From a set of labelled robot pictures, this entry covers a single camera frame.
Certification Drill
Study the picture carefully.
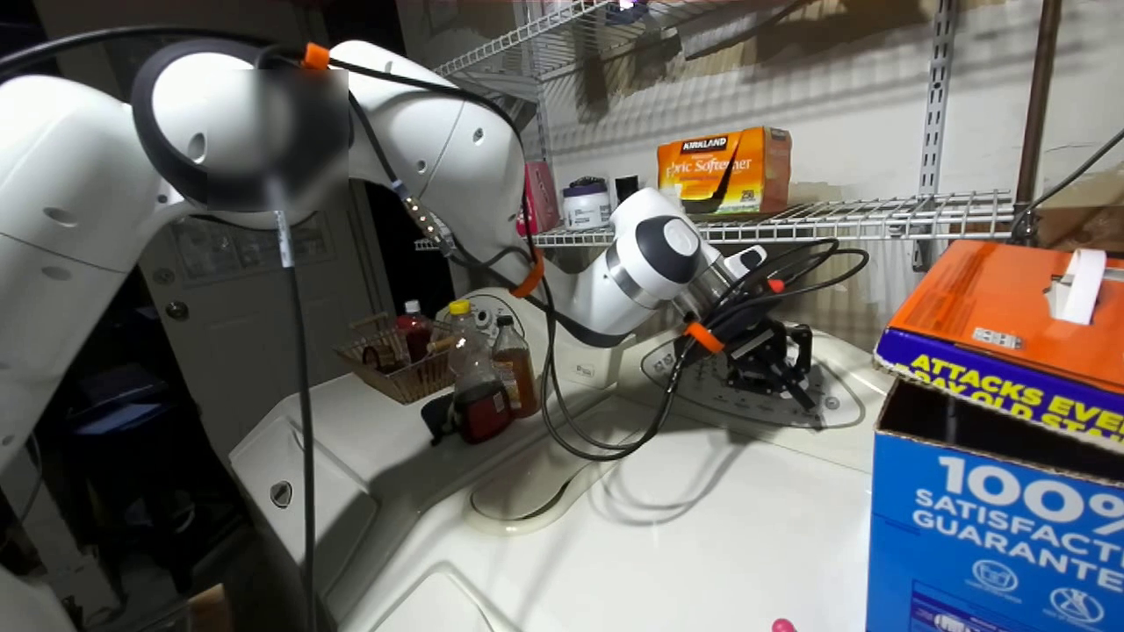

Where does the orange cardboard box on shelf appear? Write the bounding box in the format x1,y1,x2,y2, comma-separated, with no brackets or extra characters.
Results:
656,125,789,216

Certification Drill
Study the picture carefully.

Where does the clear bottle yellow cap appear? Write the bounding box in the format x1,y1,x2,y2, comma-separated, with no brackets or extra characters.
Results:
446,297,505,406

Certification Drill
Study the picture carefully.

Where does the blue orange detergent box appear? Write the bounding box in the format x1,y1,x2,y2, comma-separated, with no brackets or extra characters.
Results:
864,241,1124,632

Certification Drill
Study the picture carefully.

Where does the black red small container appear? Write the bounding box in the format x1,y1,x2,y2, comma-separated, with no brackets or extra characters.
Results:
423,384,512,441

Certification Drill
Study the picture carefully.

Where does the wire metal shelf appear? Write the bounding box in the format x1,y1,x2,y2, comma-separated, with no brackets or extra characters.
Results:
431,0,1124,255

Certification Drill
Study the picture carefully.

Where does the pink container on shelf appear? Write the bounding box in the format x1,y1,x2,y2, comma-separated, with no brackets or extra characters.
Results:
522,160,558,235

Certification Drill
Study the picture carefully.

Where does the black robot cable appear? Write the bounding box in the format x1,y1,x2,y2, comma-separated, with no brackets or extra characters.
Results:
251,43,875,632

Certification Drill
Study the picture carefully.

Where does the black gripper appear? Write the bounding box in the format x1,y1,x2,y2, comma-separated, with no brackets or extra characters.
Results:
727,319,810,402

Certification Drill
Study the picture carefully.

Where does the white jar dark lid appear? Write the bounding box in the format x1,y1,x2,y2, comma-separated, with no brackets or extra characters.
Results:
563,175,610,229

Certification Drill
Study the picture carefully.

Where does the amber liquid bottle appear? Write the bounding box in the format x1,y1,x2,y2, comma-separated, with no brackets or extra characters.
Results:
491,317,538,416

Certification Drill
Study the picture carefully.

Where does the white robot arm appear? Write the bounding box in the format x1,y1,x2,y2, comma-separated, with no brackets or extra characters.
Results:
0,34,768,449

